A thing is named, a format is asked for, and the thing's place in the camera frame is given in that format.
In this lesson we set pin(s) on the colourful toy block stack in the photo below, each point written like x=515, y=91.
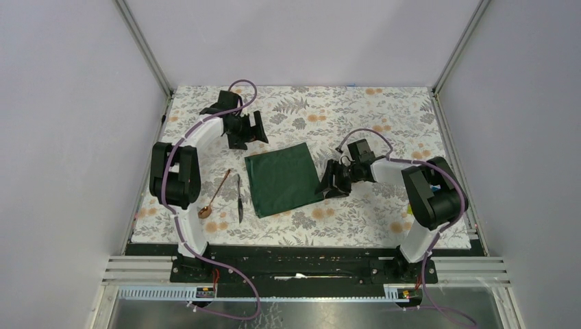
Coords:
x=422, y=200

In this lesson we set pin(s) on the black table knife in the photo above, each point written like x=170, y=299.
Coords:
x=239, y=198

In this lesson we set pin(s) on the dark green cloth napkin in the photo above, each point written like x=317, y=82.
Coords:
x=282, y=180

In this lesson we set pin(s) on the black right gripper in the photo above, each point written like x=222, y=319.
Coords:
x=326, y=184

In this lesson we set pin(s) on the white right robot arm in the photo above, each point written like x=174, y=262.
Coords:
x=450, y=204

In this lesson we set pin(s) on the copper spoon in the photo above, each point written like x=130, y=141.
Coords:
x=206, y=211

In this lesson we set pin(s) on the floral patterned table mat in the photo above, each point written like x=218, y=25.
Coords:
x=374, y=215

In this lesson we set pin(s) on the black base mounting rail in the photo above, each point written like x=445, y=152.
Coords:
x=292, y=271

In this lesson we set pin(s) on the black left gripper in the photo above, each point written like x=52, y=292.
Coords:
x=255, y=132

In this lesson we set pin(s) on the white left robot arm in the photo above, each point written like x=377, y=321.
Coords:
x=175, y=174

